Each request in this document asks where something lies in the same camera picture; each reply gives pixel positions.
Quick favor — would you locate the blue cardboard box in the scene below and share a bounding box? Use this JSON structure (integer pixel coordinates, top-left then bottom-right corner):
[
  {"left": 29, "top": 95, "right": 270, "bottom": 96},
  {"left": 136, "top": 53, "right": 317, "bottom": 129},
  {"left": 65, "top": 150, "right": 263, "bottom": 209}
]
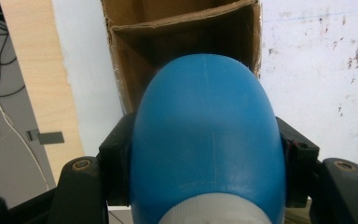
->
[{"left": 100, "top": 0, "right": 264, "bottom": 115}]

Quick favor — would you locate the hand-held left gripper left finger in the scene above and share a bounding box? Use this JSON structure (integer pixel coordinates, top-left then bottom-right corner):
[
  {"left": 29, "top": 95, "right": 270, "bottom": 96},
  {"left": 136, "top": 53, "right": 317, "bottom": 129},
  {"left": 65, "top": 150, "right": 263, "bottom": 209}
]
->
[{"left": 98, "top": 111, "right": 138, "bottom": 208}]

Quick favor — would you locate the grey tape strip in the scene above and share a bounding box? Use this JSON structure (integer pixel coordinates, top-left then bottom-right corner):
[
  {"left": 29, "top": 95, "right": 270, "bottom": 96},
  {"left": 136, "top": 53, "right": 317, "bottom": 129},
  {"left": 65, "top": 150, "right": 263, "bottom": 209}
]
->
[{"left": 25, "top": 128, "right": 65, "bottom": 146}]

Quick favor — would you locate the white thin cable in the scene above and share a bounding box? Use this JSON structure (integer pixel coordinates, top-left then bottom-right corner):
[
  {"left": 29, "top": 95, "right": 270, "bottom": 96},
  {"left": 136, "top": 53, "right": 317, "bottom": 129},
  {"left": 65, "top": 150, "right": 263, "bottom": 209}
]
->
[{"left": 0, "top": 85, "right": 50, "bottom": 191}]

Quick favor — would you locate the white paper sheet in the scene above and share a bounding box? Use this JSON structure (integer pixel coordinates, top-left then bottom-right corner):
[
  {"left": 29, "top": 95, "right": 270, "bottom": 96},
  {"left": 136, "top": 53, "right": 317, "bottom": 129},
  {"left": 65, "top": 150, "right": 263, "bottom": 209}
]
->
[{"left": 50, "top": 0, "right": 358, "bottom": 224}]

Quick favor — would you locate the blue bottle with white cap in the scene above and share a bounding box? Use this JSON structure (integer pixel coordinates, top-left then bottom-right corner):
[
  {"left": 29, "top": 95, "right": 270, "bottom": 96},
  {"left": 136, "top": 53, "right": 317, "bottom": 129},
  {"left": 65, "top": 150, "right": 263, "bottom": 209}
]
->
[{"left": 129, "top": 52, "right": 287, "bottom": 224}]

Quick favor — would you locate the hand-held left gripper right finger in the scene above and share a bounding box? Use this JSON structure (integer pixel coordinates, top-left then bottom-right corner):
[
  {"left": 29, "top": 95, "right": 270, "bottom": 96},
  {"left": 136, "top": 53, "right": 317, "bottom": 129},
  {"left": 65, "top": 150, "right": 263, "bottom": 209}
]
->
[{"left": 274, "top": 116, "right": 321, "bottom": 209}]

